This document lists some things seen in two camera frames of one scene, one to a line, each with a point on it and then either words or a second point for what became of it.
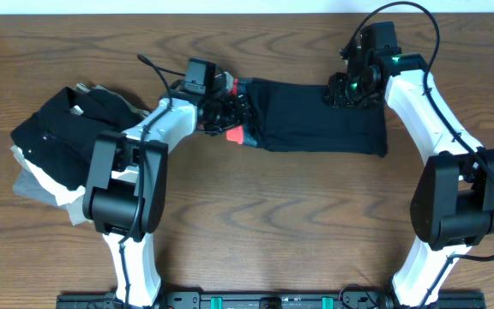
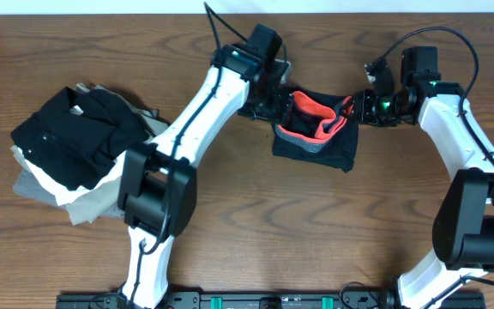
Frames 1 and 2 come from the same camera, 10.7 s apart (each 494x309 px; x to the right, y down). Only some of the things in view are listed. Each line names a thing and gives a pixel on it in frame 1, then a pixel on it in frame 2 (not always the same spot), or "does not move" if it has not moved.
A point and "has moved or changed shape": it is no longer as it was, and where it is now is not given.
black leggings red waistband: (293, 117) has moved or changed shape
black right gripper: (338, 97) -> (363, 112)
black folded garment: (58, 136) does not move
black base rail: (273, 300) does not move
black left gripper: (236, 118) -> (281, 111)
